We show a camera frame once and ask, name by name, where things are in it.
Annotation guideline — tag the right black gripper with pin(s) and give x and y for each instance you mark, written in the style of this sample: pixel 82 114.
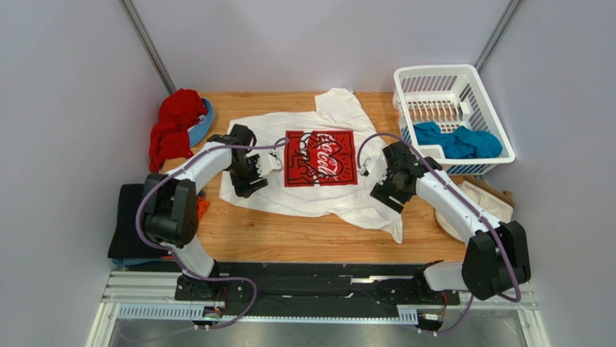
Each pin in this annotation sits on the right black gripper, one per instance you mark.
pixel 386 193

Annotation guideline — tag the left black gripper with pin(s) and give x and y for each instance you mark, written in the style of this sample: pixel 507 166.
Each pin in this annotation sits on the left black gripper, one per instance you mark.
pixel 243 188

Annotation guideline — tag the white printed t-shirt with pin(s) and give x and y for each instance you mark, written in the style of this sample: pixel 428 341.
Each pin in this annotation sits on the white printed t-shirt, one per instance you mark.
pixel 320 174

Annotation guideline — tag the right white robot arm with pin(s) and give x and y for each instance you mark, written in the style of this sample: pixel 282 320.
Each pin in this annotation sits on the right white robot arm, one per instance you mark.
pixel 497 256

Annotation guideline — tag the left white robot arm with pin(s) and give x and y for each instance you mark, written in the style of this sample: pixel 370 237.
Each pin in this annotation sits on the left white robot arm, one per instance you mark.
pixel 199 278

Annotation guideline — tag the blue cloth under stack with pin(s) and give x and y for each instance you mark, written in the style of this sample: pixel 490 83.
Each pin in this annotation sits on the blue cloth under stack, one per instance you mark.
pixel 131 262

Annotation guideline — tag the orange t-shirt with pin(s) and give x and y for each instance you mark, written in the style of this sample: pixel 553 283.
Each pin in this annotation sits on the orange t-shirt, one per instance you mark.
pixel 203 207

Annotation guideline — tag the teal blue t-shirt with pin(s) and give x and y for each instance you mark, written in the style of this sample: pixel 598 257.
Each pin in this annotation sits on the teal blue t-shirt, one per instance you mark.
pixel 462 143

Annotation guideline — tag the light blue cap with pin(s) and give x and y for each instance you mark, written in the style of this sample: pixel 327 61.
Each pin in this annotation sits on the light blue cap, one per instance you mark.
pixel 199 130

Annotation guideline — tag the white plastic basket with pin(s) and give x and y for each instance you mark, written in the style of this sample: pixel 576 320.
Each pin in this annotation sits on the white plastic basket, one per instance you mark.
pixel 450 96

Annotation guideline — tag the red t-shirt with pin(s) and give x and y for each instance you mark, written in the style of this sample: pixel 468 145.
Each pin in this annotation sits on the red t-shirt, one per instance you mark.
pixel 169 137

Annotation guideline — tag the cream tote bag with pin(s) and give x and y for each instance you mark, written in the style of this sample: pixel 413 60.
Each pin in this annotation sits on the cream tote bag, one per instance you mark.
pixel 498 203

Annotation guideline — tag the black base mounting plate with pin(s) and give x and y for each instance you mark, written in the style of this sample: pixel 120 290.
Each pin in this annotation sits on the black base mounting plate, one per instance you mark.
pixel 282 289

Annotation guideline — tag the black folded t-shirt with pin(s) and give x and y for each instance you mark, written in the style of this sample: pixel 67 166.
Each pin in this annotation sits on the black folded t-shirt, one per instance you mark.
pixel 126 244

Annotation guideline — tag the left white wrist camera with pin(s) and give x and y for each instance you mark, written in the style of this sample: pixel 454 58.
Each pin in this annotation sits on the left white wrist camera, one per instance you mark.
pixel 268 162

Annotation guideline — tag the aluminium rail frame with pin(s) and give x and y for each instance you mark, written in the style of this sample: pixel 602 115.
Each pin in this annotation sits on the aluminium rail frame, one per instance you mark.
pixel 140 308

